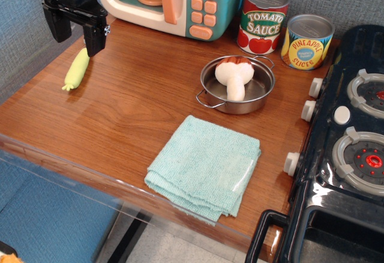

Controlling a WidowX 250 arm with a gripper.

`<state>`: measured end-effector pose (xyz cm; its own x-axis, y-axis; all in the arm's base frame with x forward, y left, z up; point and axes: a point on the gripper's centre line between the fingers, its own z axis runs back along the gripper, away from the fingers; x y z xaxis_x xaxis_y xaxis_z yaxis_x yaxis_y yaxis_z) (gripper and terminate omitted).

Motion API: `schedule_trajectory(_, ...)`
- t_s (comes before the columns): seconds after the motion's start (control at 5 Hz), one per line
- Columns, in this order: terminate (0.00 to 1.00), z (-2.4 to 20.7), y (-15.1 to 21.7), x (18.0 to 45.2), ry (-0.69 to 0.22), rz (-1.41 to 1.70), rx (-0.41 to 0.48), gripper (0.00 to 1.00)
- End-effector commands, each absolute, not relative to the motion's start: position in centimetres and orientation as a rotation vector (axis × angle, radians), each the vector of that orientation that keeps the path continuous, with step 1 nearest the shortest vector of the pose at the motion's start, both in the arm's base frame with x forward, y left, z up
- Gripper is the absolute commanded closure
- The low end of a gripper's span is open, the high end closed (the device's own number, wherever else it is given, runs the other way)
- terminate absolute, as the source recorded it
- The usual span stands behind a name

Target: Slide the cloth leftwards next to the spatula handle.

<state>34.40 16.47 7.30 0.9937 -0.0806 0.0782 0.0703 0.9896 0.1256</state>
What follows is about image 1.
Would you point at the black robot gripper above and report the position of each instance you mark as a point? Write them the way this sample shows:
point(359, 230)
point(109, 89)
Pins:
point(60, 13)

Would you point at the light blue cloth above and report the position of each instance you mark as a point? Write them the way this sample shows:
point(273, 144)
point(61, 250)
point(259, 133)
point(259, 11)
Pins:
point(204, 169)

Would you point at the teal toy microwave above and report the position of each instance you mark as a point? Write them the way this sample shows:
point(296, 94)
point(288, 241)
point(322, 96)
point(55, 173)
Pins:
point(204, 20)

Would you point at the plush mushroom toy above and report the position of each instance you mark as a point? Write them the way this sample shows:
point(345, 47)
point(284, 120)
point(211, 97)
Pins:
point(234, 72)

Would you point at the small steel pan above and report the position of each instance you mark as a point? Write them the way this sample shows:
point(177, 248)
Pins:
point(214, 94)

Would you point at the tomato sauce can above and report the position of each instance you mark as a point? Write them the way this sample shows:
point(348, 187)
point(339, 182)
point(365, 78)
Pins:
point(261, 24)

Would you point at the pineapple slices can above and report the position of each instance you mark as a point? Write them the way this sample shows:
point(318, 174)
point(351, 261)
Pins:
point(307, 40)

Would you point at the orange plush toy corner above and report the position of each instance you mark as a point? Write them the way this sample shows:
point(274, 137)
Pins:
point(10, 258)

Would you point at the white stove knob middle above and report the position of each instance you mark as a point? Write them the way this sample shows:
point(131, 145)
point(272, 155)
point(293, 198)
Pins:
point(308, 110)

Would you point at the white stove knob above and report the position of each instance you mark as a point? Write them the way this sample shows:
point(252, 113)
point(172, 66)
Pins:
point(315, 87)
point(291, 163)
point(308, 110)

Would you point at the white stove knob upper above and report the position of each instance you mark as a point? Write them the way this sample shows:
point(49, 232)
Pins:
point(315, 87)

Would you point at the white stove knob lower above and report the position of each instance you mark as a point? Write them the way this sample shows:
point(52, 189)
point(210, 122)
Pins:
point(291, 163)

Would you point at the white round stove button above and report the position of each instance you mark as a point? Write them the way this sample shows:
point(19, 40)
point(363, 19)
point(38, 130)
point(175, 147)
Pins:
point(341, 115)

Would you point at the black toy stove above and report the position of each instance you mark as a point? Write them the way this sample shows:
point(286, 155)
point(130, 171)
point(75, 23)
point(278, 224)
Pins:
point(336, 199)

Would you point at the spoon with yellow-green handle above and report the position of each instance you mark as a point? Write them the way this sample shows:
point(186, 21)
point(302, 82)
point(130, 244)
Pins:
point(76, 71)

